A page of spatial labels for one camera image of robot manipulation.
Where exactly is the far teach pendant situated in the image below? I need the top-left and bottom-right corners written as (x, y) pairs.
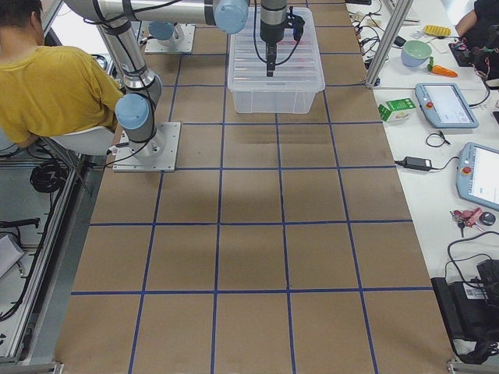
top-left (415, 83), bottom-right (479, 129)

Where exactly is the black power adapter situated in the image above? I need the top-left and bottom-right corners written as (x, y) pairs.
top-left (395, 156), bottom-right (432, 171)

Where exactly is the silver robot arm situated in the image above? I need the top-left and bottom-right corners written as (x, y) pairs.
top-left (148, 21), bottom-right (185, 48)
top-left (66, 1), bottom-right (305, 114)

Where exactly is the clear plastic storage box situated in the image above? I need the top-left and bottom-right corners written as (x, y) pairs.
top-left (227, 6), bottom-right (326, 115)

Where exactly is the green and blue bowl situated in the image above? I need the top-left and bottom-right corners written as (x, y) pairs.
top-left (401, 40), bottom-right (432, 67)

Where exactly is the aluminium frame post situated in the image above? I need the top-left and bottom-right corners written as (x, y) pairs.
top-left (364, 0), bottom-right (413, 89)

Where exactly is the teach pendant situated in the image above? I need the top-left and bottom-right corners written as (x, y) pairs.
top-left (456, 142), bottom-right (498, 210)
top-left (415, 83), bottom-right (479, 129)

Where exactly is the red keychain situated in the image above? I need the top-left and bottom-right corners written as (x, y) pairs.
top-left (450, 207), bottom-right (483, 238)

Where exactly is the orange toy carrot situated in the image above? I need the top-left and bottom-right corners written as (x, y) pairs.
top-left (426, 57), bottom-right (458, 78)

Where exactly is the person in yellow shirt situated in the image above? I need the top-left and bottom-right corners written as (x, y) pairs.
top-left (1, 1), bottom-right (123, 148)

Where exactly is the green white carton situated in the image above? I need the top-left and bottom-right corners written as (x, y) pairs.
top-left (378, 97), bottom-right (416, 122)

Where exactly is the white chair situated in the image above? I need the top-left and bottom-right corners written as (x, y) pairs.
top-left (40, 126), bottom-right (115, 196)

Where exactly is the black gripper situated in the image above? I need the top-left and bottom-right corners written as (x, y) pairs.
top-left (266, 43), bottom-right (277, 77)

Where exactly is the yellow corrugated toy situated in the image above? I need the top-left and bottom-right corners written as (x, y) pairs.
top-left (423, 25), bottom-right (451, 37)

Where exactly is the near teach pendant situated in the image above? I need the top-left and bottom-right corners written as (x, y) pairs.
top-left (456, 142), bottom-right (498, 210)

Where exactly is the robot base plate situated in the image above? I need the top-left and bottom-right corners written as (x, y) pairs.
top-left (111, 122), bottom-right (181, 172)
top-left (145, 22), bottom-right (196, 55)

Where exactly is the clear plastic box lid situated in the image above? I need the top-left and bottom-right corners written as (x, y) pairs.
top-left (228, 6), bottom-right (325, 92)

